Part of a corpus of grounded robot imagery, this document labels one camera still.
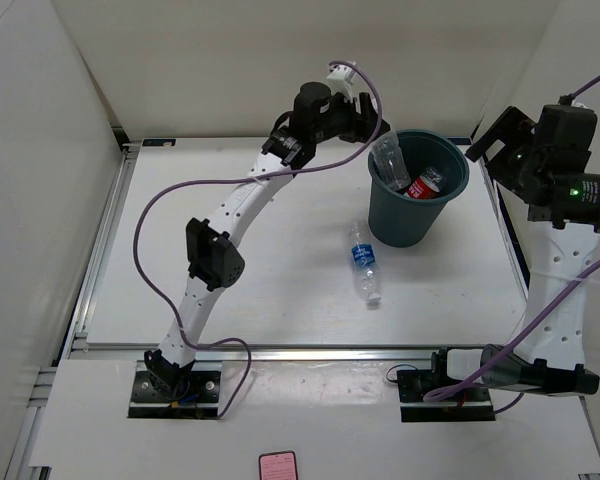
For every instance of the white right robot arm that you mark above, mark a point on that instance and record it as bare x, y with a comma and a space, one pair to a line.
547, 355

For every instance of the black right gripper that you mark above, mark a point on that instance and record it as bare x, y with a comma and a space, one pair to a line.
512, 125

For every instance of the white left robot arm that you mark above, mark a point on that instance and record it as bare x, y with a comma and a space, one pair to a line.
214, 262

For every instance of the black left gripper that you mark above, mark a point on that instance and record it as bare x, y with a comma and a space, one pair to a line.
360, 124

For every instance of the clear bottle blue label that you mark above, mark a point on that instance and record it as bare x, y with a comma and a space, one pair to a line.
364, 265

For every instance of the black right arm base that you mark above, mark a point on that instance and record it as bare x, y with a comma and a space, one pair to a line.
414, 382

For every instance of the clear unlabelled plastic bottle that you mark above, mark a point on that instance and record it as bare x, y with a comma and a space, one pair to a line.
389, 162

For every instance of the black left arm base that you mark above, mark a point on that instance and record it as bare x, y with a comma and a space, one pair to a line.
165, 390

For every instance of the pink smartphone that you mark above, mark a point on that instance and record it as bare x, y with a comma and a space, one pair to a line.
278, 466

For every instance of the dark green plastic bin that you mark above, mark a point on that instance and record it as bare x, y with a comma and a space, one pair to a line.
400, 221

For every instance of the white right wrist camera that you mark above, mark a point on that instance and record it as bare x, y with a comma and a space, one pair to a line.
577, 104

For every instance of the small bottle black label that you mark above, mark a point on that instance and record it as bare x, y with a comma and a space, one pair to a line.
435, 178

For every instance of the aluminium table edge rail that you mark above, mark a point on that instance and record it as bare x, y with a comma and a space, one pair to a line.
81, 350

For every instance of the clear bottle red label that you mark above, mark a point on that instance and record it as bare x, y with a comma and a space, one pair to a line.
423, 188

